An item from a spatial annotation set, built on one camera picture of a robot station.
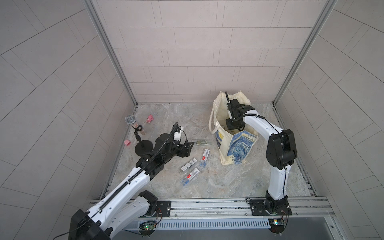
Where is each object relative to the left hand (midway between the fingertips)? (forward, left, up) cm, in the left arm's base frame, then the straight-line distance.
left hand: (190, 141), depth 76 cm
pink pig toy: (+27, +30, -15) cm, 43 cm away
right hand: (+17, -25, -10) cm, 32 cm away
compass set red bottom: (-15, +3, -16) cm, 22 cm away
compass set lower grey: (-6, +2, -16) cm, 17 cm away
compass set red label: (-2, -8, -16) cm, 18 cm away
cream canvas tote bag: (-1, -24, -4) cm, 24 cm away
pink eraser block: (+8, +40, -15) cm, 43 cm away
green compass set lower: (+8, -7, -16) cm, 19 cm away
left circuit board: (-35, +18, -15) cm, 42 cm away
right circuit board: (-34, -41, -18) cm, 56 cm away
